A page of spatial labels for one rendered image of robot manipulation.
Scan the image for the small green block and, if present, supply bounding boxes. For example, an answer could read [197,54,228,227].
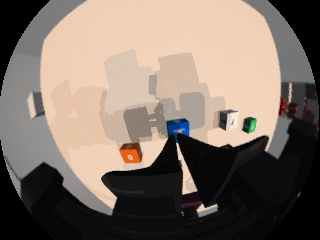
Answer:
[243,116,257,133]

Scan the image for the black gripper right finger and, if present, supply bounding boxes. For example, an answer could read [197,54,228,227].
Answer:
[177,132,269,209]

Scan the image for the white block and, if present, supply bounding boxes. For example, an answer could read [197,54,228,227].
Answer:
[219,109,239,131]

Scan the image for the orange block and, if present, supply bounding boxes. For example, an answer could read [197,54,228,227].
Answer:
[119,143,143,164]

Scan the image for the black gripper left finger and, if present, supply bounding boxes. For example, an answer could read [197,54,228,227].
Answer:
[101,133,184,213]

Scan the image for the blue block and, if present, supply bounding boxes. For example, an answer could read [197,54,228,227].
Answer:
[167,119,189,143]

